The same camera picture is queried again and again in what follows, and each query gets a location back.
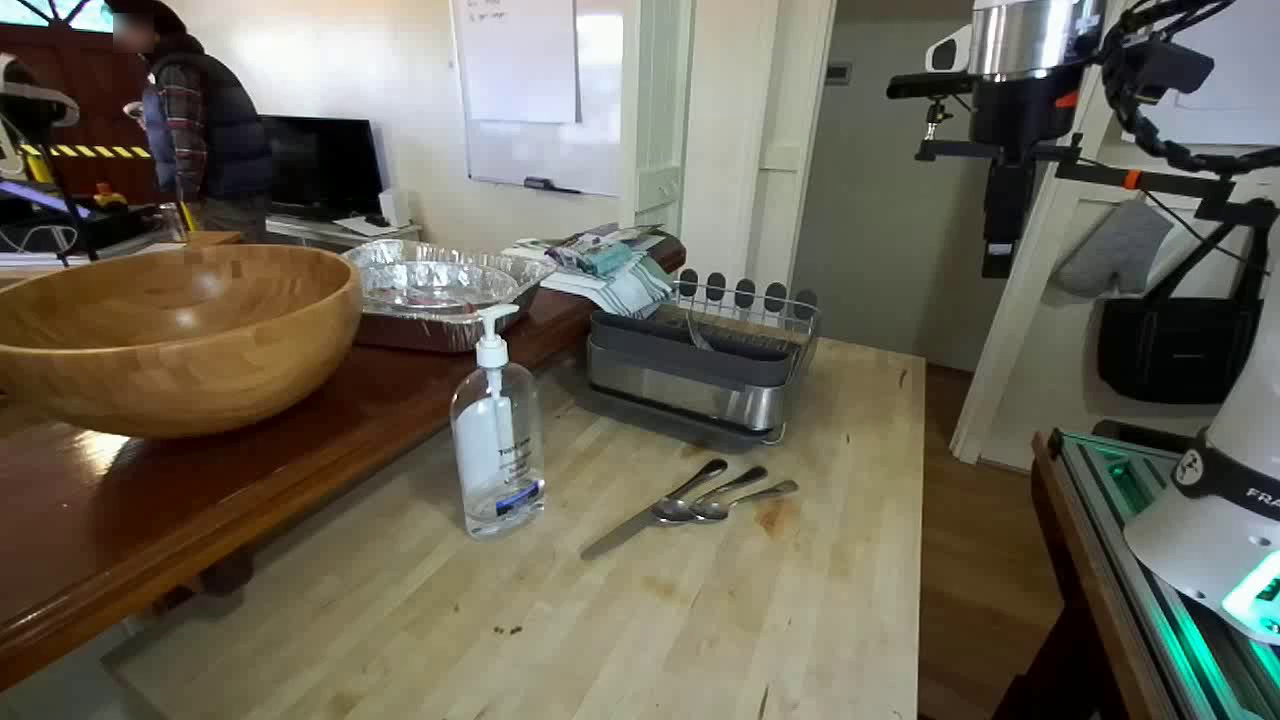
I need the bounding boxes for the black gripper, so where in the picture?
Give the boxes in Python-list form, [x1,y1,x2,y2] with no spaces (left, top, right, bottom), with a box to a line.
[968,74,1081,278]

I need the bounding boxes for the aluminium robot base stand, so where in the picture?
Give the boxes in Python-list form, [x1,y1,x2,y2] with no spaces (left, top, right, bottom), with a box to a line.
[1031,420,1280,720]

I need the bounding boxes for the grey oven mitt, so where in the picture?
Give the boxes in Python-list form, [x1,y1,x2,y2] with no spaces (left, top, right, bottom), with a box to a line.
[1054,196,1181,301]

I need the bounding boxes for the black hanging bag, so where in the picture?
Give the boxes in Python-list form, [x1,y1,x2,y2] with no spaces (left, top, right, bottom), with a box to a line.
[1095,290,1264,407]

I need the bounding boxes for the silver metal spoon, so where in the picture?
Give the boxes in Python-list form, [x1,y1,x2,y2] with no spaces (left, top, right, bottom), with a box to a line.
[683,474,806,526]
[657,458,772,526]

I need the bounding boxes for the green striped white towel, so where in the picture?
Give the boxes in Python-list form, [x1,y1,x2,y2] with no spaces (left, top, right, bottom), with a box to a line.
[536,225,689,318]

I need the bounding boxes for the light blue cloth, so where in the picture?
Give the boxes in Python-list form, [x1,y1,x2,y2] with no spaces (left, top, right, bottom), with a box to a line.
[568,237,641,278]

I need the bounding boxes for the clear hand sanitizer bottle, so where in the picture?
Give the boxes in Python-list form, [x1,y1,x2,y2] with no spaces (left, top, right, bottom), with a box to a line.
[447,301,552,540]

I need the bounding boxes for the aluminium foil tray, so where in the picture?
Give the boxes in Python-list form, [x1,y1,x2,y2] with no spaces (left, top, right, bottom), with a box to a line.
[340,237,561,357]

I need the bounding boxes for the black computer monitor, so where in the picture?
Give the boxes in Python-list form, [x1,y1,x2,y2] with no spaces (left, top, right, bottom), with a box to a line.
[255,110,394,225]

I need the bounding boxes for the person in dark vest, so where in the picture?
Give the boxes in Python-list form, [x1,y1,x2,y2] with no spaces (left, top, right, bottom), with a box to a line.
[100,0,282,243]

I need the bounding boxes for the large wooden bowl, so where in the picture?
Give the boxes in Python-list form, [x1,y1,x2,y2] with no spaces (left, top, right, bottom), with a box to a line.
[0,240,364,445]

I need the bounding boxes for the brown wooden table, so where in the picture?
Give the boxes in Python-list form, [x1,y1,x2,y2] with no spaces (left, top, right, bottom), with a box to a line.
[0,282,601,690]

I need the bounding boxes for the yellow black hazard tape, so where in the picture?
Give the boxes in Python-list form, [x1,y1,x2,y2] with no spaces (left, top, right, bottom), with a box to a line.
[17,134,156,164]

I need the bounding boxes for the black camera stand rod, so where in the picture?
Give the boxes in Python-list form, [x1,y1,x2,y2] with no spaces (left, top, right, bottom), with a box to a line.
[917,130,1280,312]

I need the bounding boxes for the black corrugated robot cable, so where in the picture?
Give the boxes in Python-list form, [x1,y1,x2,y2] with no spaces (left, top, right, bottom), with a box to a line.
[1095,0,1280,178]

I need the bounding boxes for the wire dish rack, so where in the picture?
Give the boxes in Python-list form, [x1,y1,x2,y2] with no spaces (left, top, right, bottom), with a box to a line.
[582,262,826,445]

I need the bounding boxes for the white wall whiteboard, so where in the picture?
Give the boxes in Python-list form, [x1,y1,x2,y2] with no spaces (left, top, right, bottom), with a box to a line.
[451,0,633,198]

